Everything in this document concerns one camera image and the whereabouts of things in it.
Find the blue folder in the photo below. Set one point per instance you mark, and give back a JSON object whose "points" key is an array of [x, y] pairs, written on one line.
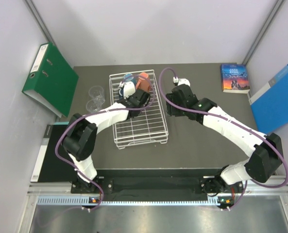
{"points": [[270, 104]]}

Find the green lever arch binder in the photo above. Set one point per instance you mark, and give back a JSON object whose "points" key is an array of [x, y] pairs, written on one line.
{"points": [[51, 81]]}

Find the dark blue mug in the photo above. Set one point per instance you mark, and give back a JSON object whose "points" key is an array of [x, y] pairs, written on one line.
{"points": [[121, 94]]}

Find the black notebook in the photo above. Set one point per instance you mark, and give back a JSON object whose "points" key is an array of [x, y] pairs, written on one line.
{"points": [[48, 167]]}

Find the Jane Eyre paperback book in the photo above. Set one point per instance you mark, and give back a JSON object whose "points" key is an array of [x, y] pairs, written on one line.
{"points": [[234, 78]]}

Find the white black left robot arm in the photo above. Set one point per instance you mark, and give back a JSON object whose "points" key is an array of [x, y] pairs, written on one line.
{"points": [[79, 141]]}

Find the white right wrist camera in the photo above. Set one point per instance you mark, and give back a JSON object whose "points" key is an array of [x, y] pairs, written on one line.
{"points": [[180, 81]]}

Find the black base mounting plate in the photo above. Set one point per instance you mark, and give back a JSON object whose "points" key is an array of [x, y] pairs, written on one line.
{"points": [[120, 185]]}

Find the teal mug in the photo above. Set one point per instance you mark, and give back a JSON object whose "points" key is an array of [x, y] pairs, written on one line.
{"points": [[128, 77]]}

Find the orange mug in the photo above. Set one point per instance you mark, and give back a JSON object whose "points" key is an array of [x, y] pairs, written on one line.
{"points": [[143, 82]]}

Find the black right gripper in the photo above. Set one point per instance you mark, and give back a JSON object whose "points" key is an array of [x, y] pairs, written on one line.
{"points": [[175, 111]]}

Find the clear heavy-base glass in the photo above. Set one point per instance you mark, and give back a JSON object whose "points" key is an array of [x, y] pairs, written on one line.
{"points": [[92, 106]]}

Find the clear faceted plastic cup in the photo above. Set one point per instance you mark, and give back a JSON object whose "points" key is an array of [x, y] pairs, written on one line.
{"points": [[97, 94]]}

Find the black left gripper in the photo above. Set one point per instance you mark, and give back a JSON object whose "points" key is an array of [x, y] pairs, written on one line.
{"points": [[127, 99]]}

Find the aluminium frame rail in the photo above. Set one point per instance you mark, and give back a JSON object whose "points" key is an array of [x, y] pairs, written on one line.
{"points": [[59, 189]]}

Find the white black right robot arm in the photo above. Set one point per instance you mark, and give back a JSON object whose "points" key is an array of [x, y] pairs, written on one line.
{"points": [[264, 151]]}

